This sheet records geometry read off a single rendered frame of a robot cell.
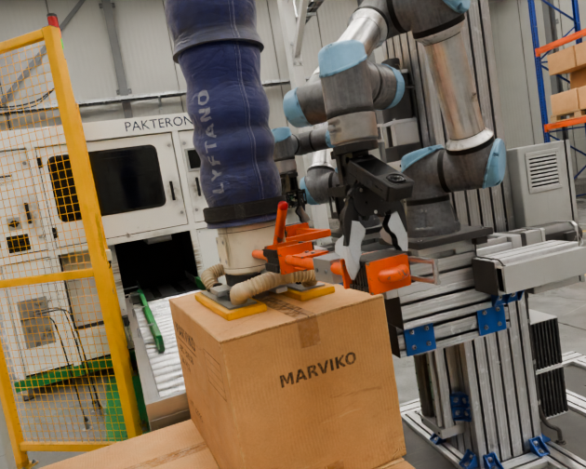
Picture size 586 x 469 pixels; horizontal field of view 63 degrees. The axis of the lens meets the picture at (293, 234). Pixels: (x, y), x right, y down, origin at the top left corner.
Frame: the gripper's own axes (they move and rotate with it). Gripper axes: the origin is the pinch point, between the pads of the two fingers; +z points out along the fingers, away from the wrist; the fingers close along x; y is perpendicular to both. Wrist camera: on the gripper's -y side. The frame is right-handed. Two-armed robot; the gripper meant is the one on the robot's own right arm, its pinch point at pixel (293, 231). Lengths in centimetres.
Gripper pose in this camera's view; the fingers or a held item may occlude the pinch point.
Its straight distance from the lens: 168.9
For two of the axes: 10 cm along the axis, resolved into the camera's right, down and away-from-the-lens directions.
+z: 1.7, 9.8, 0.9
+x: 9.0, -1.9, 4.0
